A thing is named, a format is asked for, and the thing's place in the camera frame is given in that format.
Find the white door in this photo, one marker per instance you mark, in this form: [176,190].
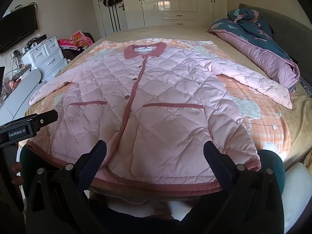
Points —
[121,22]

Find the pink clothes pile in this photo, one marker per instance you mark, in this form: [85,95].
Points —
[78,40]

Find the white wardrobe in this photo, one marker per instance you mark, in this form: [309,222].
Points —
[190,0]

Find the purple and teal comforter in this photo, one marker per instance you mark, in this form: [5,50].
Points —
[258,53]

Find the white drawer chest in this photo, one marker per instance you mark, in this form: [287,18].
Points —
[46,56]

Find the bed with tan sheet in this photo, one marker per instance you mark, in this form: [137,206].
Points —
[195,31]

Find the dark clothes pile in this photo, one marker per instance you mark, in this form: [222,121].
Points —
[72,53]

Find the grey headboard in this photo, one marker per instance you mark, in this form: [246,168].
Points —
[292,34]

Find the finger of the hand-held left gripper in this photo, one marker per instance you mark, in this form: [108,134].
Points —
[47,118]

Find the person's dark teal pants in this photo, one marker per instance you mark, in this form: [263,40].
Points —
[273,165]

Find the pink quilted jacket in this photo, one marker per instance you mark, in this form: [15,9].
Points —
[170,102]

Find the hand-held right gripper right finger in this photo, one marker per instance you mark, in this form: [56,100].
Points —
[212,157]

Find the black wall television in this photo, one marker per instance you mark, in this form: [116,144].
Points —
[17,29]

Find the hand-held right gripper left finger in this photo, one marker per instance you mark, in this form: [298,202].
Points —
[97,154]

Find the orange blanket with white pattern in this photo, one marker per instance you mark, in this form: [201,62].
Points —
[263,126]

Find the person's left hand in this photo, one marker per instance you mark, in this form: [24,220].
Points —
[17,168]

